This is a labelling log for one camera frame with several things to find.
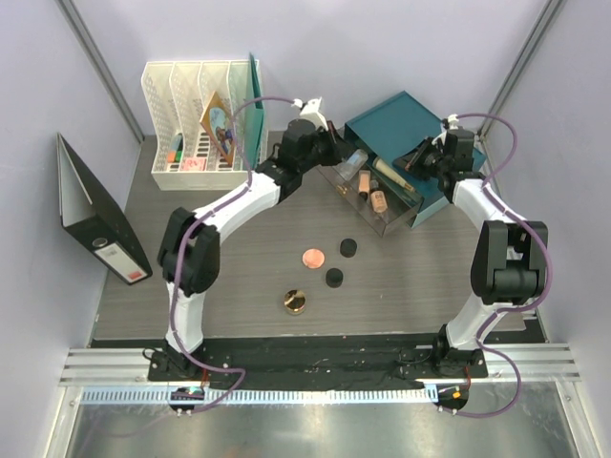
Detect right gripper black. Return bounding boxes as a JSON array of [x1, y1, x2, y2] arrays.
[[392, 139, 448, 185]]

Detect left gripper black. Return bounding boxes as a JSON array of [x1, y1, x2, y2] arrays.
[[298, 121, 352, 174]]

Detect clear plastic bottle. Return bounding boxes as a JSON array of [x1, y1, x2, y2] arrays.
[[334, 149, 369, 181]]

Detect gold spray bottle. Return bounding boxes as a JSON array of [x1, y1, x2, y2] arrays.
[[372, 156, 415, 193]]

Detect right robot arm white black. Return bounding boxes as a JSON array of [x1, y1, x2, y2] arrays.
[[392, 127, 549, 377]]

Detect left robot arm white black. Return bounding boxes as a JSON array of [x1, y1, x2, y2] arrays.
[[158, 119, 354, 381]]

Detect teal drawer organizer box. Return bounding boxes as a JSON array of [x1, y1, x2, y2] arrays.
[[343, 92, 489, 231]]

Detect teal folder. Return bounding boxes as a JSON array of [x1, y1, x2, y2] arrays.
[[243, 53, 264, 170]]

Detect black round cap upper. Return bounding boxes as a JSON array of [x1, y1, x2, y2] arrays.
[[339, 238, 358, 258]]

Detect black round cap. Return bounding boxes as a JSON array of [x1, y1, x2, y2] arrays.
[[339, 238, 358, 258], [325, 267, 344, 288]]

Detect illustrated picture book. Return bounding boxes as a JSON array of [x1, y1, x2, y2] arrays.
[[200, 92, 235, 165]]

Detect black round cap lower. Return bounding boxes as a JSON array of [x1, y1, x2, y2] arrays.
[[325, 267, 344, 288]]

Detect pink sticky note pad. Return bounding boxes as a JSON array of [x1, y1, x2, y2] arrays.
[[180, 157, 207, 173]]

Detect white mesh file organizer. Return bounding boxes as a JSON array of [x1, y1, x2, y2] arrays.
[[141, 56, 263, 191]]

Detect gold lidded cream jar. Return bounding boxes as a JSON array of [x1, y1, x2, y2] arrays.
[[284, 289, 306, 316]]

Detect green orange highlighter markers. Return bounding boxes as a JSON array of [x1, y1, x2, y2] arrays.
[[166, 134, 183, 172]]

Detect black lever arch binder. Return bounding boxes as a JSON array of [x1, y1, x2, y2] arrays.
[[56, 134, 153, 285]]

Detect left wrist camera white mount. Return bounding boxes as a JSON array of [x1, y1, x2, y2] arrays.
[[292, 97, 328, 131]]

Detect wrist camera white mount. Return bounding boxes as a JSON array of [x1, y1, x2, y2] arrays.
[[441, 114, 460, 131], [292, 97, 328, 131]]

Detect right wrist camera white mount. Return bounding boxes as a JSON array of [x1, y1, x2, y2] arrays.
[[441, 114, 460, 131]]

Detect aluminium rail frame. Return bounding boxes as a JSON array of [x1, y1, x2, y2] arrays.
[[59, 343, 581, 406]]

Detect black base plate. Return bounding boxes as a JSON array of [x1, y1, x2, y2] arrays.
[[142, 334, 488, 390]]

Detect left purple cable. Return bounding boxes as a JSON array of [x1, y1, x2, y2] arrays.
[[169, 94, 306, 415]]

